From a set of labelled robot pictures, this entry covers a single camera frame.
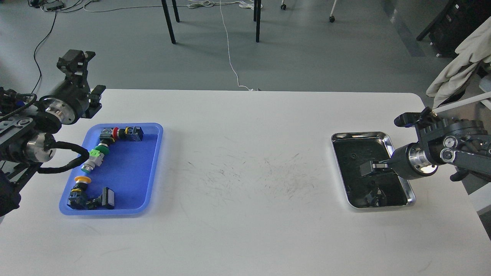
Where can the yellow push button switch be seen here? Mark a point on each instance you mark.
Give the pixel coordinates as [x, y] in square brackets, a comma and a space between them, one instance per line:
[78, 199]

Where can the black table leg left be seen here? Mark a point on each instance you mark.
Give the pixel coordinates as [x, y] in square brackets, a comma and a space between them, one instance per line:
[168, 18]

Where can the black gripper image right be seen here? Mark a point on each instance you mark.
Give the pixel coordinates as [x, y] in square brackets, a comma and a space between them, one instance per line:
[408, 162]

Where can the black table leg right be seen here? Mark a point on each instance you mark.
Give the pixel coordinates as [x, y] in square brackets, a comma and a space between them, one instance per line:
[257, 5]

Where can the red emergency push button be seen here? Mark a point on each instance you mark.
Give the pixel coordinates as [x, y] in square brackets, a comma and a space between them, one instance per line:
[111, 135]

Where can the black cabinet top right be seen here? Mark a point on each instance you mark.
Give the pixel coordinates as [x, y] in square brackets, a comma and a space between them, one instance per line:
[457, 20]

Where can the green push button switch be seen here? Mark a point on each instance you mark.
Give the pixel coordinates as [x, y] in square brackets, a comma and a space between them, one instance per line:
[96, 157]

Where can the blue plastic tray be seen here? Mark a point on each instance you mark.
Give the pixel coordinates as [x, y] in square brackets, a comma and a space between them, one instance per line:
[128, 170]

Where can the silver metal tray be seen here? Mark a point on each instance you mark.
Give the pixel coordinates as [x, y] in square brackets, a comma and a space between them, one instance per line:
[390, 192]

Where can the beige cloth on chair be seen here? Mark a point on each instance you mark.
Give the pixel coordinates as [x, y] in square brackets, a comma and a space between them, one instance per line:
[473, 51]

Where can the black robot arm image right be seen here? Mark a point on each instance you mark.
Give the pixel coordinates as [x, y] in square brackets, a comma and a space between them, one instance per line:
[462, 143]

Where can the black table leg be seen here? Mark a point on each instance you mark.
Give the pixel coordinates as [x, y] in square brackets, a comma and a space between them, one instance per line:
[168, 18]
[257, 5]

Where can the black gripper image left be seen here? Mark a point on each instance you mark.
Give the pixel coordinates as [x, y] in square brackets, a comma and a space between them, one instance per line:
[72, 98]

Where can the black square push button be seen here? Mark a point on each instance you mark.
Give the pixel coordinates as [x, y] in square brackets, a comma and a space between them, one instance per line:
[105, 200]

